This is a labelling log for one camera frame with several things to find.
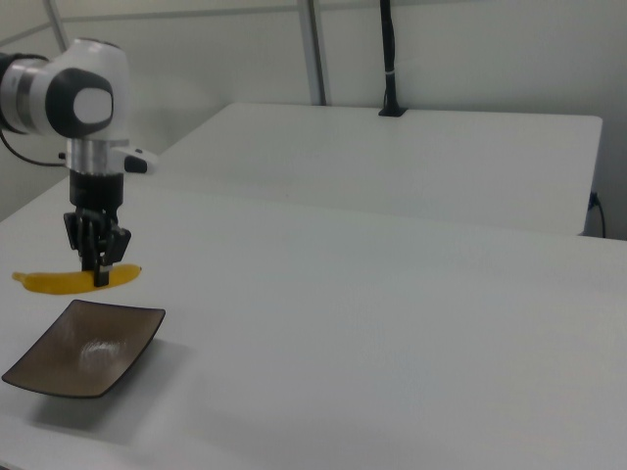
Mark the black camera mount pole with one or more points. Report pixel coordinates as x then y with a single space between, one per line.
390 59

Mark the square brown ceramic plate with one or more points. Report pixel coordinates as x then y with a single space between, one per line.
83 348

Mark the grey vertical partition post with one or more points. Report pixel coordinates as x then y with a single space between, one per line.
313 54

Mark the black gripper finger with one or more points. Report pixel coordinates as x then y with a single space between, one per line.
115 242
87 235

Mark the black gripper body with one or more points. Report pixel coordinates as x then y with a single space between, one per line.
95 188

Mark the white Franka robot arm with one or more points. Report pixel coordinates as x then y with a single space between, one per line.
93 105

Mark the yellow banana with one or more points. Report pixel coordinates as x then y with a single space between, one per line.
54 284

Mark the grey horizontal partition rail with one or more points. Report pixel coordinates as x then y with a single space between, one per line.
196 14

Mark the grey slanted partition bar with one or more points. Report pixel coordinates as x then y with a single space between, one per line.
55 24

